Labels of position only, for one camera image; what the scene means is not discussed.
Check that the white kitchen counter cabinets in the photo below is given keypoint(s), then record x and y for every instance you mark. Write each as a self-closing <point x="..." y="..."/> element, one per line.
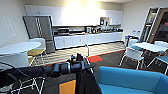
<point x="86" y="40"/>

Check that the black microwave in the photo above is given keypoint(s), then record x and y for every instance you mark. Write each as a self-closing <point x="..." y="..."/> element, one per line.
<point x="63" y="31"/>

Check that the stainless steel refrigerator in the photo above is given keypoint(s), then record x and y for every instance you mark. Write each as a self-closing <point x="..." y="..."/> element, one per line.
<point x="38" y="33"/>

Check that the white upper kitchen cabinets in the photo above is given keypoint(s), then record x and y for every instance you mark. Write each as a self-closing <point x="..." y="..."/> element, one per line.
<point x="83" y="15"/>

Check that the white round table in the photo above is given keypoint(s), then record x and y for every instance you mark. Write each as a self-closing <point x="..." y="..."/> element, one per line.
<point x="18" y="48"/>

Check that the blue sofa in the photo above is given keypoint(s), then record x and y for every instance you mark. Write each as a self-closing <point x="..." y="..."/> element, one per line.
<point x="133" y="80"/>

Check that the white rectangular table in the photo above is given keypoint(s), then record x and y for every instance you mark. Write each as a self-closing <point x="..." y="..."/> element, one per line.
<point x="150" y="46"/>

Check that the wood-framed glass door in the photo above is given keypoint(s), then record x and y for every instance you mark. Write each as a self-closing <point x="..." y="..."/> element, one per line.
<point x="153" y="23"/>

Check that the white wall switch panel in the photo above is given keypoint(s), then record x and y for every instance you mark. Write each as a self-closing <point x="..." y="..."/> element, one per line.
<point x="10" y="26"/>

